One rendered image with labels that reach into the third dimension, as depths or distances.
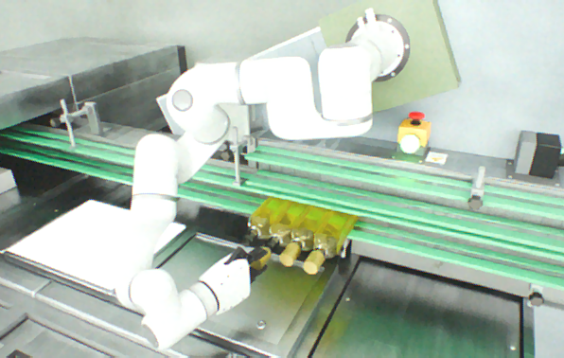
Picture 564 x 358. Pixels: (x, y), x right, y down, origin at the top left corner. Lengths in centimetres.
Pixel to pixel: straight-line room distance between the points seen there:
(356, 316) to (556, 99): 68
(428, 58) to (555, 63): 27
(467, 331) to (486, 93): 56
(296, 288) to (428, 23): 69
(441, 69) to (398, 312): 58
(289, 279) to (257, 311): 13
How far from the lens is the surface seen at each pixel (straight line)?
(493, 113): 118
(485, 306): 122
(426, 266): 125
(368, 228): 119
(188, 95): 84
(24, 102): 175
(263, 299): 110
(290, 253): 100
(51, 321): 122
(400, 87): 112
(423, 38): 109
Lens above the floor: 188
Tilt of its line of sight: 53 degrees down
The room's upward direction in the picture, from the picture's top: 135 degrees counter-clockwise
